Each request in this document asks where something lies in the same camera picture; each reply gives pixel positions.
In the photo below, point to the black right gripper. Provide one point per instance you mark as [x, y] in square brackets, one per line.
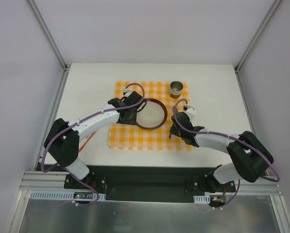
[175, 131]

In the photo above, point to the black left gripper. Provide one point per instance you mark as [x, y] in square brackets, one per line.
[130, 117]

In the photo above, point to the yellow white checkered cloth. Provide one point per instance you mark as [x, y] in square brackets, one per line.
[132, 137]

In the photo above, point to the red rimmed cream plate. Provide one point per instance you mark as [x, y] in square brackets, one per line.
[152, 115]

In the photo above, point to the metal cup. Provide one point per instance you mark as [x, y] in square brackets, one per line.
[176, 88]

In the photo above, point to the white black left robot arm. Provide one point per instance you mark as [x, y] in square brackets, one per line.
[63, 140]

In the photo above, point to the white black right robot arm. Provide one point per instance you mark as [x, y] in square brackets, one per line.
[250, 159]

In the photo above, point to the orange chopsticks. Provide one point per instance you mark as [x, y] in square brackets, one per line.
[84, 144]

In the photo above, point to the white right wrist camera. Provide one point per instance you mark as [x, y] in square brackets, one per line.
[189, 111]

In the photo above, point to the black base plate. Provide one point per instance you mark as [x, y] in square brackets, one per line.
[144, 184]

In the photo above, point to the aluminium right side rail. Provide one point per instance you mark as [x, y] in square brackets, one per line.
[245, 102]

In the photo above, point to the aluminium rail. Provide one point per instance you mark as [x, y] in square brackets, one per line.
[54, 181]
[245, 102]
[53, 113]

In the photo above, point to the aluminium left side rail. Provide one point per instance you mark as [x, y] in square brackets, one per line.
[53, 113]

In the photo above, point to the right white cable duct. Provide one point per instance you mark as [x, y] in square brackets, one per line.
[205, 199]

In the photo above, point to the white cable duct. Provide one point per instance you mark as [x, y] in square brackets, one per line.
[205, 199]
[62, 195]

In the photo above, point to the aluminium front rail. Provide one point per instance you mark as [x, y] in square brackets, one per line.
[54, 181]

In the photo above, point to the left white cable duct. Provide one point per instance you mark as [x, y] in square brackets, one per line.
[62, 195]

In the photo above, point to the aluminium frame post left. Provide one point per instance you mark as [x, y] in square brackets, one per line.
[47, 34]

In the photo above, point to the aluminium frame post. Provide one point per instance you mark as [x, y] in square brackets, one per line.
[47, 34]
[262, 27]

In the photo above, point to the aluminium frame post right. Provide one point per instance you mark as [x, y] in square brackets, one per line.
[262, 27]

